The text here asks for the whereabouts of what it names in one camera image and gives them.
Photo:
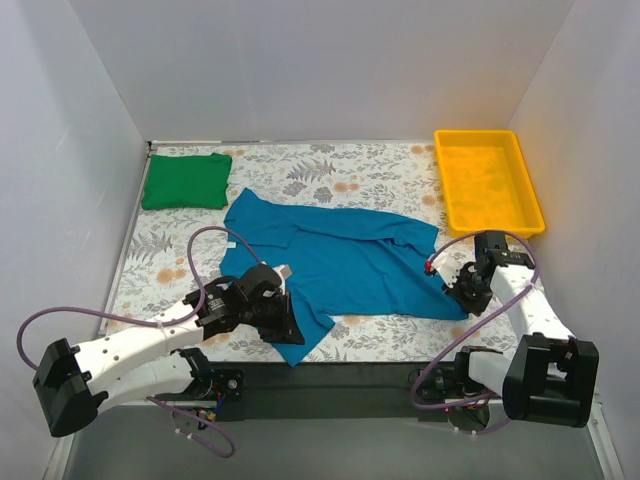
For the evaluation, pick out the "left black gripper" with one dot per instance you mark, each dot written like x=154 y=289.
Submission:
x=282 y=320

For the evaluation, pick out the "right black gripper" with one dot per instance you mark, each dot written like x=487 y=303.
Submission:
x=465 y=292

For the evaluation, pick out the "blue t shirt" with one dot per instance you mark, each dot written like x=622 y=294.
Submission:
x=345 y=261

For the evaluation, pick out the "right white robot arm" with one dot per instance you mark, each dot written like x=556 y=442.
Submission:
x=552 y=375

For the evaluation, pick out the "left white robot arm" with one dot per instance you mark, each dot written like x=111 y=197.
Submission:
x=76 y=383

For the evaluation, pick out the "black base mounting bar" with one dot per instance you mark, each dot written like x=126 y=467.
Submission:
x=323 y=390

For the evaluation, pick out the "yellow plastic bin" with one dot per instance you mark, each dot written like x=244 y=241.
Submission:
x=485 y=183

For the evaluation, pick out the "floral table mat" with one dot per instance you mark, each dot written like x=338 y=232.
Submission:
x=167 y=248

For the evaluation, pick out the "folded green t shirt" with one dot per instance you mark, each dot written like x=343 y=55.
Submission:
x=195 y=181

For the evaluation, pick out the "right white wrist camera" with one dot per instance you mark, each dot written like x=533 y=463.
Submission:
x=448 y=268

